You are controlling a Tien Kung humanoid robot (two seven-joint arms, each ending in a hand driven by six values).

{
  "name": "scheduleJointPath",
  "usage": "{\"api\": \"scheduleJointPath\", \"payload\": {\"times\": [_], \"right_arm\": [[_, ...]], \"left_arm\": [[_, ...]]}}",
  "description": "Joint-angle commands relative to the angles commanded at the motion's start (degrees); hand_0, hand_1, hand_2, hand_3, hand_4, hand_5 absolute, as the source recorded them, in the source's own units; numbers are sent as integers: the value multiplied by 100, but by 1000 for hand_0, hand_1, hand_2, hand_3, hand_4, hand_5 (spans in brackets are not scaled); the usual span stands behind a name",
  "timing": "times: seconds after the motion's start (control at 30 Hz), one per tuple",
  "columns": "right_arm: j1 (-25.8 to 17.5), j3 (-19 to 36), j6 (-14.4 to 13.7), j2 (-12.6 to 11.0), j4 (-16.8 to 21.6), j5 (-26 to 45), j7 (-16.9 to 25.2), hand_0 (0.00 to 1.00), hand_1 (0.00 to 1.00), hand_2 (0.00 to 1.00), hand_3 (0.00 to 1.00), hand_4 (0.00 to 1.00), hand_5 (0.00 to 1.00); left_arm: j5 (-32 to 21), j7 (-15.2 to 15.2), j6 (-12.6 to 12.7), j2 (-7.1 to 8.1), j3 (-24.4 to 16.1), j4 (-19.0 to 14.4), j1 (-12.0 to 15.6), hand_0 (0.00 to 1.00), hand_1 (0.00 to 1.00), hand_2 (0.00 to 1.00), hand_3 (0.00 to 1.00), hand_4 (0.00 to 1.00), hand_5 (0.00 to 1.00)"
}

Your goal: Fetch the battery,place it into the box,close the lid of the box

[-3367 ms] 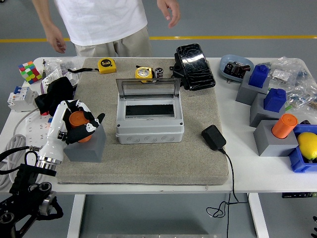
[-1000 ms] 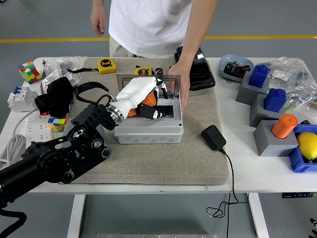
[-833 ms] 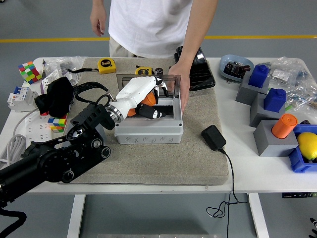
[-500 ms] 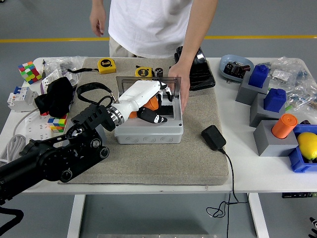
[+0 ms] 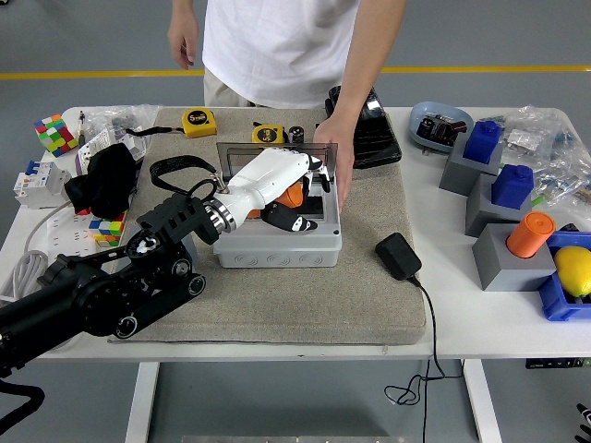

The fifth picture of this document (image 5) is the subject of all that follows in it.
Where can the person's left hand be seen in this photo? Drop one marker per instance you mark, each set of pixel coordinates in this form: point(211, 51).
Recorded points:
point(339, 147)

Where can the robot right hand black fingers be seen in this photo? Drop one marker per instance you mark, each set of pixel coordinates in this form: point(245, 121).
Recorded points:
point(586, 417)

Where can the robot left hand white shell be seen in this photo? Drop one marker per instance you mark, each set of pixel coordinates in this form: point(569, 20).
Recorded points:
point(268, 175)

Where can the person's right hand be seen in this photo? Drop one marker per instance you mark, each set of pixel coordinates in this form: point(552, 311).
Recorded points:
point(184, 44)

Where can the smoked transparent box lid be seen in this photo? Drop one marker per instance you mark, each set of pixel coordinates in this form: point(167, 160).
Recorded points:
point(231, 159)

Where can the grey plastic junction box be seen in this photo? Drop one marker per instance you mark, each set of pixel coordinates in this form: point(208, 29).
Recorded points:
point(277, 254)

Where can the person's left forearm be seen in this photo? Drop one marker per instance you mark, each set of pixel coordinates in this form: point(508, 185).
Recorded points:
point(360, 78)

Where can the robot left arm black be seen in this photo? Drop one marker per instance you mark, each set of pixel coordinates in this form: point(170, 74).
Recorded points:
point(92, 295)

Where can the person's right forearm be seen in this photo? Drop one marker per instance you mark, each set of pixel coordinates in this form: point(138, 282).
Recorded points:
point(184, 11)

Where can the black glossy pad with stand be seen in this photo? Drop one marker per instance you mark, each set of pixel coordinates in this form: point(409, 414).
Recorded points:
point(374, 138)

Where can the yellow tape measure round face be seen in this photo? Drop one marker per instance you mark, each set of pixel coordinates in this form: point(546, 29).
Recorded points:
point(267, 134)

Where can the small black cylindrical capacitor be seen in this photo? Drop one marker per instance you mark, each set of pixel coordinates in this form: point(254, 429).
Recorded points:
point(296, 135)

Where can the black table control panel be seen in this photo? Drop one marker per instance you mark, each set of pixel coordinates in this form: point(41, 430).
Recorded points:
point(554, 363)

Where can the yellow square tape measure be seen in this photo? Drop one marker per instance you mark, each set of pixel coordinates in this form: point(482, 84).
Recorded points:
point(199, 124)

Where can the person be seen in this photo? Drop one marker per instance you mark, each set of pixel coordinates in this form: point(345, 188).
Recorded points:
point(277, 46)

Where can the blue-grey bowl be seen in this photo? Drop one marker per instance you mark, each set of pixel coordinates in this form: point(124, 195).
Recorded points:
point(434, 145)

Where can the clear plastic bag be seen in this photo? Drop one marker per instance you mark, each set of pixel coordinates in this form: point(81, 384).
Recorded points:
point(115, 117)

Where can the white table leg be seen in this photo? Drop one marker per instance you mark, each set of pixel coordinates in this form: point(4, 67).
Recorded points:
point(482, 401)
point(143, 401)

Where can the small white breaker module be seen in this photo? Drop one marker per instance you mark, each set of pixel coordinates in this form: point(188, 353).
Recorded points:
point(136, 147)

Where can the grey block holder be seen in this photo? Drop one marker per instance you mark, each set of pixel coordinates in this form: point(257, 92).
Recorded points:
point(454, 175)
point(480, 212)
point(498, 267)

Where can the blue plastic bin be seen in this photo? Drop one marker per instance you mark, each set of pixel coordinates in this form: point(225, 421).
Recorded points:
point(556, 300)

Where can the black power adapter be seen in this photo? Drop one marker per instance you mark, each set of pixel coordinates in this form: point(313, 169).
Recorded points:
point(397, 256)

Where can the white printed package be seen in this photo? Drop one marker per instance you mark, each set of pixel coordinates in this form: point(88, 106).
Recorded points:
point(94, 145)

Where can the dark pen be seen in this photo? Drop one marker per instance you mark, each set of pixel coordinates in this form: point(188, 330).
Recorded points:
point(81, 134)

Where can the grey-brown mat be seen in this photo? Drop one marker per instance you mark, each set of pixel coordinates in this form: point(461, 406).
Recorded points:
point(277, 314)

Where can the blue plastic block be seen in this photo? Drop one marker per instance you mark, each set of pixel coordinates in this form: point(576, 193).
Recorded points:
point(482, 143)
point(510, 187)

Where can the yellow lemon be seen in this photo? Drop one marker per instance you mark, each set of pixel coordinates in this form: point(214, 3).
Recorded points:
point(572, 270)

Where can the black cloth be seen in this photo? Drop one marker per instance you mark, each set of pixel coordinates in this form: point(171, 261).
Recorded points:
point(106, 180)

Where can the large colourful puzzle cube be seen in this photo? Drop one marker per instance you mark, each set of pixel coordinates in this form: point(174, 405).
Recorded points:
point(55, 136)

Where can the small colourful puzzle cube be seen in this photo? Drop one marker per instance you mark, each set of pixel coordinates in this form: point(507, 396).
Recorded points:
point(108, 228)

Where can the small dark component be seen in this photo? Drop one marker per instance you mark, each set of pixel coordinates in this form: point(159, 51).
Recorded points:
point(570, 227)

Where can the white circuit breaker blue lever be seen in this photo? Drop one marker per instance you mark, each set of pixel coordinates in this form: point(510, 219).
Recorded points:
point(41, 184)

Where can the white power strip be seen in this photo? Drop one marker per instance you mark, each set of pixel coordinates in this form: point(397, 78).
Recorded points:
point(69, 235)

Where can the clear bags of components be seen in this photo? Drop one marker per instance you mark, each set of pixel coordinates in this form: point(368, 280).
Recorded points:
point(554, 152)

